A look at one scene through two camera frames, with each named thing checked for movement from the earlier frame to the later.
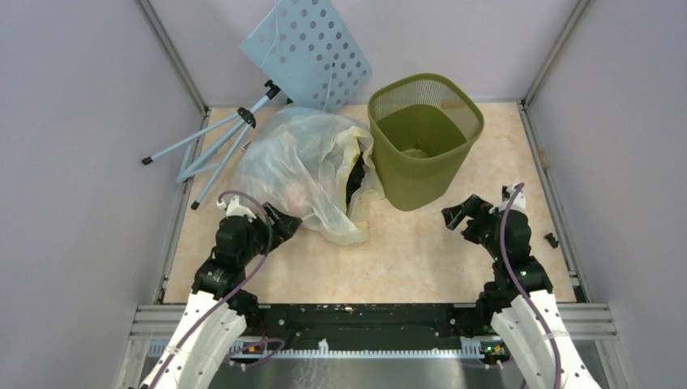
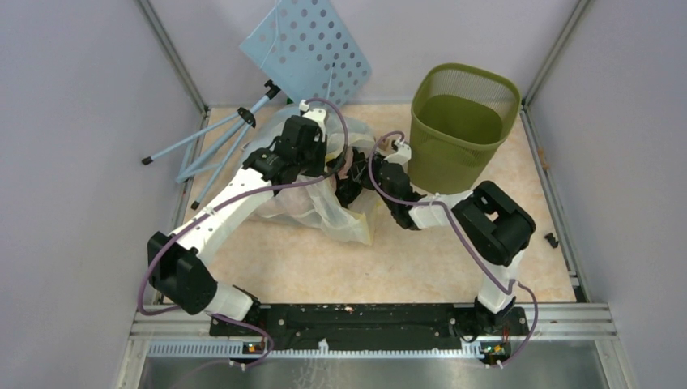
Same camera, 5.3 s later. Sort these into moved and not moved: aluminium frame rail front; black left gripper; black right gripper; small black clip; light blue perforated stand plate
Moved: black left gripper; black right gripper
Not moved: light blue perforated stand plate; small black clip; aluminium frame rail front
